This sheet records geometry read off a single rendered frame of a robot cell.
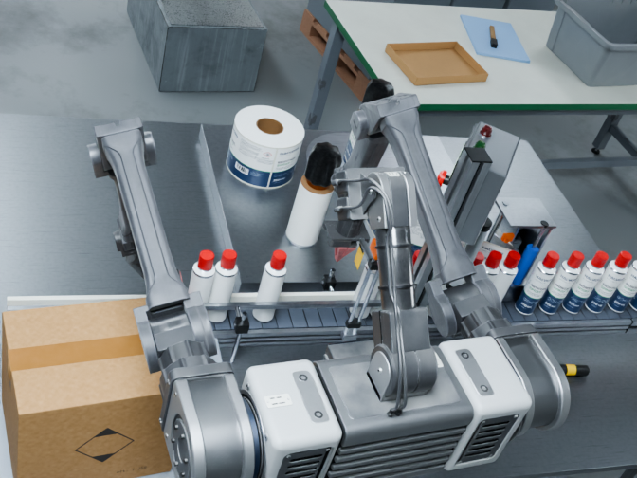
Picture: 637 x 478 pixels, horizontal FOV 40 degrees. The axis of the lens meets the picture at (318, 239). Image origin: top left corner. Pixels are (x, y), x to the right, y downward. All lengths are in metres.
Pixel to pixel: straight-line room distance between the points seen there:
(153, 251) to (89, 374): 0.39
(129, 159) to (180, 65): 2.96
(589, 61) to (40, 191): 2.31
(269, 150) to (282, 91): 2.22
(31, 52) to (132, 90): 0.53
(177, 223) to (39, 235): 0.36
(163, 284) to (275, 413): 0.30
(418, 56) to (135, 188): 2.31
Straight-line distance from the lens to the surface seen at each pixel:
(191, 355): 1.22
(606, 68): 3.82
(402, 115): 1.53
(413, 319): 1.16
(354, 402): 1.17
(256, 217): 2.40
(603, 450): 2.30
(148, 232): 1.35
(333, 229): 2.07
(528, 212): 2.31
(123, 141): 1.43
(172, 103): 4.35
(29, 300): 2.05
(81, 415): 1.64
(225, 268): 1.98
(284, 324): 2.13
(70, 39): 4.73
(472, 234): 1.87
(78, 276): 2.23
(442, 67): 3.54
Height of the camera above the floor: 2.41
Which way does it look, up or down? 40 degrees down
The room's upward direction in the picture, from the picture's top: 18 degrees clockwise
